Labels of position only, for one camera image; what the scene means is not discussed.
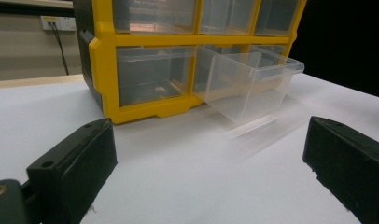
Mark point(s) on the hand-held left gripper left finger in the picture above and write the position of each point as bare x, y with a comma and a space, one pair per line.
69, 168

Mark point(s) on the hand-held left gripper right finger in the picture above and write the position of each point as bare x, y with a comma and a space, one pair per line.
349, 161

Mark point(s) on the yellow drawer cabinet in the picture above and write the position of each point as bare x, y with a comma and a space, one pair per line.
105, 62

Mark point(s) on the clear plastic drawer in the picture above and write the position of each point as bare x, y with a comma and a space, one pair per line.
150, 74
249, 84
228, 15
271, 51
276, 17
155, 15

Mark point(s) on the white wall socket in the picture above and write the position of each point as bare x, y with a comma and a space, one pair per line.
58, 23

